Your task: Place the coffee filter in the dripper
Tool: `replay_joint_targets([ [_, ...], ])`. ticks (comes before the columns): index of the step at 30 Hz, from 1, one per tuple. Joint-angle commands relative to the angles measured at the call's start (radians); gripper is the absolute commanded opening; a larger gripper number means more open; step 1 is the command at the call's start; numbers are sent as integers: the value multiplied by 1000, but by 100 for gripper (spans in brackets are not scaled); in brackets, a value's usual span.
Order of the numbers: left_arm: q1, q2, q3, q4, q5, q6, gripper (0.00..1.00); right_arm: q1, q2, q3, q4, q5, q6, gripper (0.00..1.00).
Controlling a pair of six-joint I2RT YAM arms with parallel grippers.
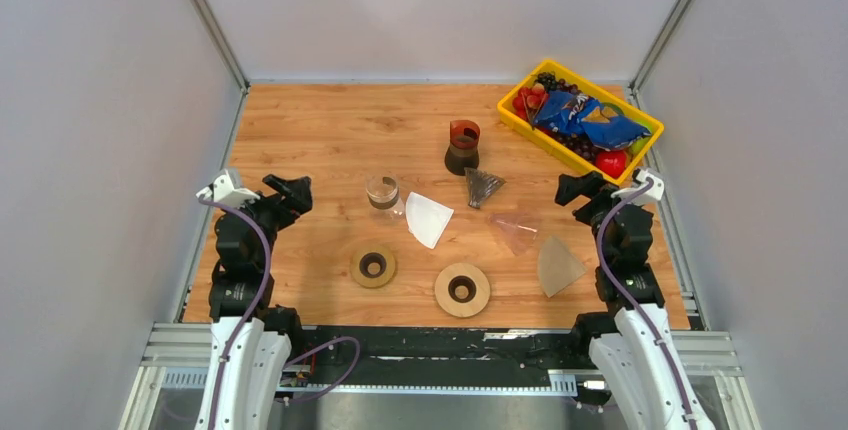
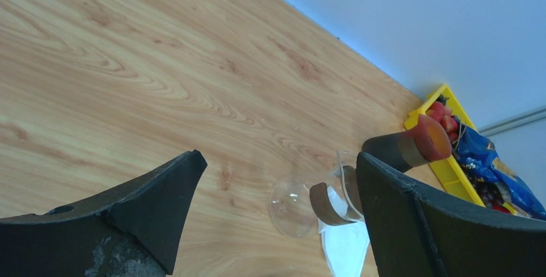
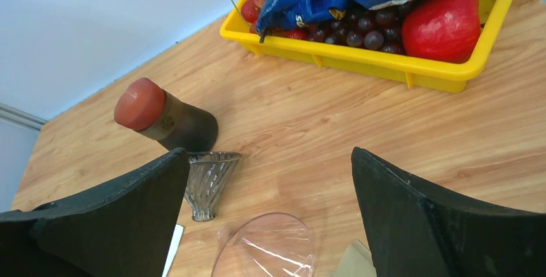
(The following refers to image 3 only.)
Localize red apple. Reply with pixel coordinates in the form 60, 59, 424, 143
402, 0, 481, 63

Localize red strawberries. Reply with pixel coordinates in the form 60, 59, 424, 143
240, 0, 309, 40

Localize white paper coffee filter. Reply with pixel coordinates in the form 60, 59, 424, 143
162, 224, 184, 277

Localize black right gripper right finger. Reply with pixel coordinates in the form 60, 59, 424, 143
351, 148, 545, 276

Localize dark grape bunch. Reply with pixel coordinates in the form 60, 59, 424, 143
306, 1, 415, 55

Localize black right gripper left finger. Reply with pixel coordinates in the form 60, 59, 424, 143
1, 148, 189, 276

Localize clear plastic cone dripper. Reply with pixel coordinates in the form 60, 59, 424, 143
211, 213, 316, 276

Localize yellow plastic bin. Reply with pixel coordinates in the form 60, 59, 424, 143
220, 0, 513, 93

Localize brown paper coffee filter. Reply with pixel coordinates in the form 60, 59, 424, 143
329, 240, 377, 277

